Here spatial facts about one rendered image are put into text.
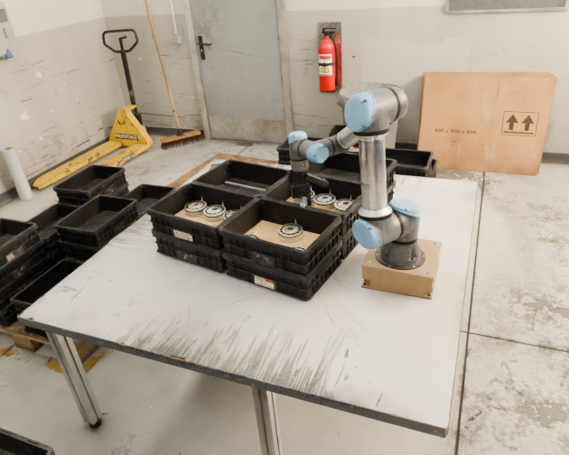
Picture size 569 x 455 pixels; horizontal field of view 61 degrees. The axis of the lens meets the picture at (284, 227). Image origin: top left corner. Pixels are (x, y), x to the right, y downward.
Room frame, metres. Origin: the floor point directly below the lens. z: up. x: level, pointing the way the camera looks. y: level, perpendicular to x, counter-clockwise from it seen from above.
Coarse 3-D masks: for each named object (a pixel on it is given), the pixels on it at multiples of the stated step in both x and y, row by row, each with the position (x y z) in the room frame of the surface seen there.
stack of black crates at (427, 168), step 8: (392, 152) 3.11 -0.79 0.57; (400, 152) 3.09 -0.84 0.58; (408, 152) 3.06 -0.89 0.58; (416, 152) 3.04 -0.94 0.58; (424, 152) 3.02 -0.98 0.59; (432, 152) 3.00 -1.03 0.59; (400, 160) 3.09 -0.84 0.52; (408, 160) 3.06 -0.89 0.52; (416, 160) 3.04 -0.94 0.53; (424, 160) 3.02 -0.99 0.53; (400, 168) 2.81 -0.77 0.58; (408, 168) 2.79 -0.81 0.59; (416, 168) 2.76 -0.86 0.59; (424, 168) 2.75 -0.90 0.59; (432, 168) 2.99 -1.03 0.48; (416, 176) 2.77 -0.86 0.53; (424, 176) 2.76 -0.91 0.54
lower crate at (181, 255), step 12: (156, 240) 1.86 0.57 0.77; (168, 240) 1.79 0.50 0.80; (180, 240) 1.75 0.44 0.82; (168, 252) 1.81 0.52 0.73; (180, 252) 1.77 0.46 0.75; (192, 252) 1.73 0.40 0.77; (204, 252) 1.68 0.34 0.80; (216, 252) 1.64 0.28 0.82; (204, 264) 1.70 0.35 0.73; (216, 264) 1.66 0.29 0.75
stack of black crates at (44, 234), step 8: (48, 208) 2.88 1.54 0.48; (56, 208) 2.92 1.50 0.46; (64, 208) 2.90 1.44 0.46; (72, 208) 2.87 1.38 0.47; (40, 216) 2.79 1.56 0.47; (48, 216) 2.84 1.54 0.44; (56, 216) 2.90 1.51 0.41; (64, 216) 2.91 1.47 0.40; (40, 224) 2.77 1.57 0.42; (48, 224) 2.82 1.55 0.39; (40, 232) 2.74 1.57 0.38; (48, 232) 2.73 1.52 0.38; (56, 232) 2.54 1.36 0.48; (48, 240) 2.48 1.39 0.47; (56, 240) 2.54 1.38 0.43; (48, 248) 2.48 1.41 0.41; (56, 248) 2.52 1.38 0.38; (56, 256) 2.50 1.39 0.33; (64, 256) 2.55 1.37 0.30
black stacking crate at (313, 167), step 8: (328, 160) 2.35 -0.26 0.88; (336, 160) 2.32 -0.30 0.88; (344, 160) 2.29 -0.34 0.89; (352, 160) 2.27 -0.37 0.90; (312, 168) 2.24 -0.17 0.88; (320, 168) 2.30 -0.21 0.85; (328, 168) 2.35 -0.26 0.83; (336, 168) 2.32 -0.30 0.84; (344, 168) 2.29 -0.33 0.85; (352, 168) 2.27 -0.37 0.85; (336, 176) 2.24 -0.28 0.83; (344, 176) 2.23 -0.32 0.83; (352, 176) 2.22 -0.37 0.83; (392, 176) 2.12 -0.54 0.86; (392, 184) 2.10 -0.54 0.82
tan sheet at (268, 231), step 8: (264, 224) 1.81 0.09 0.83; (272, 224) 1.81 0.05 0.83; (248, 232) 1.75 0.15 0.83; (264, 232) 1.74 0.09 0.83; (272, 232) 1.74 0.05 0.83; (304, 232) 1.71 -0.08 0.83; (272, 240) 1.67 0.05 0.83; (280, 240) 1.67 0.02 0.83; (304, 240) 1.65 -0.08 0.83; (312, 240) 1.65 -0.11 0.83
